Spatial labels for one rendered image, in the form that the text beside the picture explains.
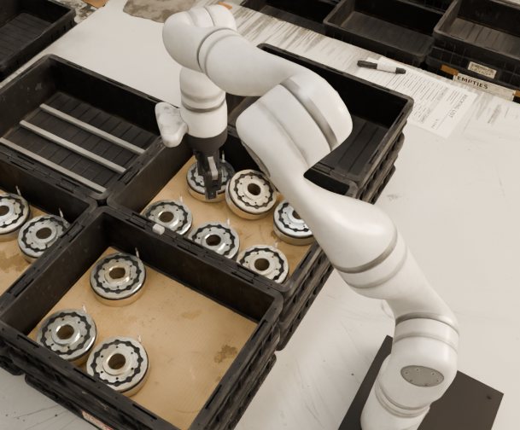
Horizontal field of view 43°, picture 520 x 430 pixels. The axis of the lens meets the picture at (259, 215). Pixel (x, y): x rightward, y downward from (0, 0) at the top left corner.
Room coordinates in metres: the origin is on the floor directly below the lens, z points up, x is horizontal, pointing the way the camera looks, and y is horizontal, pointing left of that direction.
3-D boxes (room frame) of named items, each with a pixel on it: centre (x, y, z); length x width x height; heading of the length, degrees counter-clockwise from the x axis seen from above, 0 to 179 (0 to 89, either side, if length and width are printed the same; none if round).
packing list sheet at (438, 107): (1.43, -0.40, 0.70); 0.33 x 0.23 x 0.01; 62
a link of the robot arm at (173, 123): (0.79, 0.11, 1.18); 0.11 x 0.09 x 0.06; 108
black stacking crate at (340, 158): (1.10, -0.09, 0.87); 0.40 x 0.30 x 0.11; 61
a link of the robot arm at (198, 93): (0.80, 0.09, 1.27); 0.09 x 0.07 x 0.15; 116
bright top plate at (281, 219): (0.84, -0.08, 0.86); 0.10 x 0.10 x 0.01
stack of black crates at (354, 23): (2.11, -0.45, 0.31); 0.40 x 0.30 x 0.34; 62
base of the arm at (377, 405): (0.46, -0.24, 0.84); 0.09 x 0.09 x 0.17; 51
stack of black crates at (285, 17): (2.30, -0.09, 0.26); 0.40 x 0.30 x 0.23; 62
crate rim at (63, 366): (0.57, 0.19, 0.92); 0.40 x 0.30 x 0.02; 61
